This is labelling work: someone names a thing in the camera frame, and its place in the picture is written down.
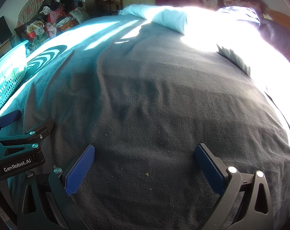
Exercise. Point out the wooden monitor stand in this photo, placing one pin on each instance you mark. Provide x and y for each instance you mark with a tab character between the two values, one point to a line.
1	54

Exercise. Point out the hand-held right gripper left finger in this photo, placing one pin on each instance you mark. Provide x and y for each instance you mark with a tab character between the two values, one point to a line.
80	170

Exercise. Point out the grey fleece blanket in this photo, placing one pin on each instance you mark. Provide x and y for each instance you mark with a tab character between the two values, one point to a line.
147	100

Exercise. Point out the wooden headboard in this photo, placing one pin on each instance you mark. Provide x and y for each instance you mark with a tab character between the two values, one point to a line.
286	16

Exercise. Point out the dark purple pillow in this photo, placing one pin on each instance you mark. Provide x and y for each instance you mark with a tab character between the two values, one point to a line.
279	38

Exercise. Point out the striped blue white pillow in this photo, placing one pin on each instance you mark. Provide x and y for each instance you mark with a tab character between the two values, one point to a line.
240	14

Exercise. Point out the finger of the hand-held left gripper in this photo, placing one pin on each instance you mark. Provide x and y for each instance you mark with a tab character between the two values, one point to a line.
43	128
8	120

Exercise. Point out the black flat screen monitor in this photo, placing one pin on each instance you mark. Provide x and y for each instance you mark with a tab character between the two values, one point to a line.
1	33

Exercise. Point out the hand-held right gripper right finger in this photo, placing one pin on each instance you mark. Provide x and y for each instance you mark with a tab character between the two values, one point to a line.
209	170

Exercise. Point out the light blue pillow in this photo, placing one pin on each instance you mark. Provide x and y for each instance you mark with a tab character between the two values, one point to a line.
164	16

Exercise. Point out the white laundry basket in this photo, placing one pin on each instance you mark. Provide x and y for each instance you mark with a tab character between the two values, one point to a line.
6	76

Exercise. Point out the pile of clothes and bags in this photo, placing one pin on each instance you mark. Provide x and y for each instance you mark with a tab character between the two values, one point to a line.
51	16

